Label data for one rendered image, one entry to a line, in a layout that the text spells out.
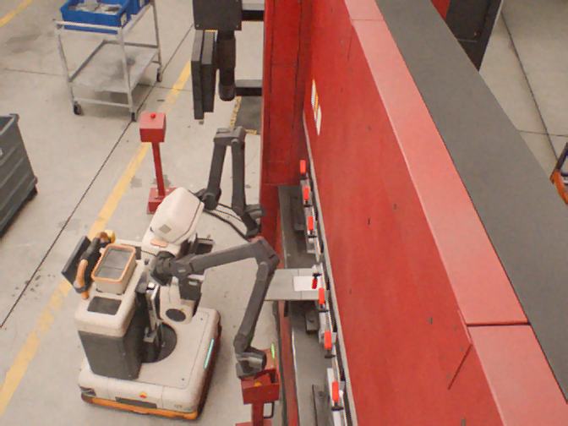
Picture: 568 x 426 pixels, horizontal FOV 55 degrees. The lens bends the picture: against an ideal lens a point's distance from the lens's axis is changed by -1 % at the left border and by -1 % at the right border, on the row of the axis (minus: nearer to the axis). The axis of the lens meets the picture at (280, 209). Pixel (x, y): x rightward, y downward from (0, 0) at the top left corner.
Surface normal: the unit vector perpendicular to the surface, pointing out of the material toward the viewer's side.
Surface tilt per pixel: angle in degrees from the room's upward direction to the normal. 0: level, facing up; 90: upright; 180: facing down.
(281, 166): 90
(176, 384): 0
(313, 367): 0
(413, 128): 0
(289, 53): 90
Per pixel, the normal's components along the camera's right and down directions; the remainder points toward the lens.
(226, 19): 0.04, 0.68
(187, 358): 0.05, -0.74
